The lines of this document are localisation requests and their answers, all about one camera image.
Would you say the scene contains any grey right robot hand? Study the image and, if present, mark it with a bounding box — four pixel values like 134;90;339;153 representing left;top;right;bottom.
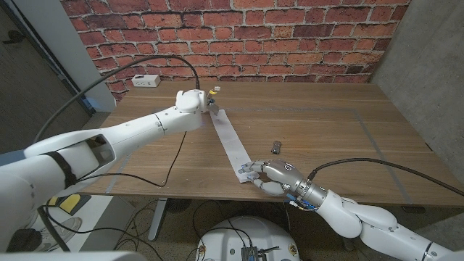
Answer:
237;159;328;208

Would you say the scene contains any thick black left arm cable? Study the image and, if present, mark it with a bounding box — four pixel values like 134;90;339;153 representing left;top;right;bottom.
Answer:
33;54;201;144

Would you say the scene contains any dark round floor fixture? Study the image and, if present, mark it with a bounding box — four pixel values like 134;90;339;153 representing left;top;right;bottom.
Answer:
166;198;193;213

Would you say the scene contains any blue chair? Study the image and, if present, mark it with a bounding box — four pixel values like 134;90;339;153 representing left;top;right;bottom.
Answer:
0;150;26;166

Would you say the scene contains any grey electronics box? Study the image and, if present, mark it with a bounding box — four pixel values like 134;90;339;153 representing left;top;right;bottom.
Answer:
241;246;260;261

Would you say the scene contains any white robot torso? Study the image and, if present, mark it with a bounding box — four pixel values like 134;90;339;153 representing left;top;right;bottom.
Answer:
194;215;302;261

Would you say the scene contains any white power strip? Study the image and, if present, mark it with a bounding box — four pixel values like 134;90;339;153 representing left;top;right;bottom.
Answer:
130;74;162;88

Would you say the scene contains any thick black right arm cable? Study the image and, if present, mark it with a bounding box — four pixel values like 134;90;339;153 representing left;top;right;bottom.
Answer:
307;157;464;197

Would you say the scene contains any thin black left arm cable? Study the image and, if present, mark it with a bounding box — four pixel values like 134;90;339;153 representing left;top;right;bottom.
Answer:
75;130;188;189

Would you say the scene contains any white receipt paper strip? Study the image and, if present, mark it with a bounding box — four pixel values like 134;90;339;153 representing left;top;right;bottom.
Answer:
210;109;261;184

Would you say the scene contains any white sneaker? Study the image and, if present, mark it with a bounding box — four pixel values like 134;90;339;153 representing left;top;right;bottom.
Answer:
34;216;83;253

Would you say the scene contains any black door handle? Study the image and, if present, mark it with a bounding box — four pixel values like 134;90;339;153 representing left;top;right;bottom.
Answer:
2;30;26;45

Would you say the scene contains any red brick printed backdrop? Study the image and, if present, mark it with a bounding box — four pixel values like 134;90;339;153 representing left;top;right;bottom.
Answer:
59;0;413;102

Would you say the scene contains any dark grey door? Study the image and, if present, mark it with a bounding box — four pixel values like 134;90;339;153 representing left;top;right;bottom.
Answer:
0;5;91;155

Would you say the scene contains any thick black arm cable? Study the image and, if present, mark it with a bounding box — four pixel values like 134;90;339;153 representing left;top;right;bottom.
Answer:
33;54;201;144
307;157;464;197

